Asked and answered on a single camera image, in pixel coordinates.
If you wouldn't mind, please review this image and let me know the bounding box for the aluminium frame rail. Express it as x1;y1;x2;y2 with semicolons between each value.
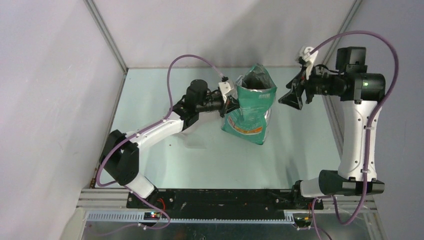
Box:
77;188;359;224

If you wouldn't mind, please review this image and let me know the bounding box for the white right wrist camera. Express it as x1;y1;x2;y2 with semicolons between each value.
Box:
295;45;319;80

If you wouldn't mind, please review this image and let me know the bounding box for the clear plastic scoop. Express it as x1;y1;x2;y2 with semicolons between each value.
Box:
180;132;207;149

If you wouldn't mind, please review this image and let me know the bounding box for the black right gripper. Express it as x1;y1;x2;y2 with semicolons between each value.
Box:
278;64;343;110

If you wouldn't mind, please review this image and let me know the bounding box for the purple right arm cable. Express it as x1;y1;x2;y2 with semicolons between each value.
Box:
304;30;400;240

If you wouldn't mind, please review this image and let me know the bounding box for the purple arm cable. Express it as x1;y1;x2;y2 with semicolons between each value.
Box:
304;30;400;240
95;54;228;231

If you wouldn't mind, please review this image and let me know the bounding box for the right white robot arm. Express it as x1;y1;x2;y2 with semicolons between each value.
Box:
278;46;386;209

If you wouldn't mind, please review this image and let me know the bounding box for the controller board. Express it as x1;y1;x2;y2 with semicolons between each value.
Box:
293;216;313;230
143;211;162;221

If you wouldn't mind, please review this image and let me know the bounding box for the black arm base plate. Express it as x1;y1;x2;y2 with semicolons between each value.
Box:
147;188;324;220

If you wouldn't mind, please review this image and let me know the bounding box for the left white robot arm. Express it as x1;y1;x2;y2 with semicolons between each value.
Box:
100;77;240;208

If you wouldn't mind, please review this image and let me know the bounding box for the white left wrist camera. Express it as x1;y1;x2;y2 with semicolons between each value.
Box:
218;76;238;104

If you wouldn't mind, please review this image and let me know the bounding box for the right controller board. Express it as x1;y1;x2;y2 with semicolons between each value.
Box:
293;216;313;230

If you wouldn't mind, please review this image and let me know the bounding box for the teal pet food bag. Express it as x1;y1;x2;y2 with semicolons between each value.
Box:
221;63;278;145

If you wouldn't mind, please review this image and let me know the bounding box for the left controller board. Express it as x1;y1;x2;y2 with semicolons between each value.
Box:
143;211;162;221

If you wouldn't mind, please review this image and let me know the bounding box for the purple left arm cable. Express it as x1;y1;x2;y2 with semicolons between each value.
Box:
95;54;228;231

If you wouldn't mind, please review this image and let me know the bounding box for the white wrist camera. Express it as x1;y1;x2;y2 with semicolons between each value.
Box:
295;45;319;80
218;76;238;104

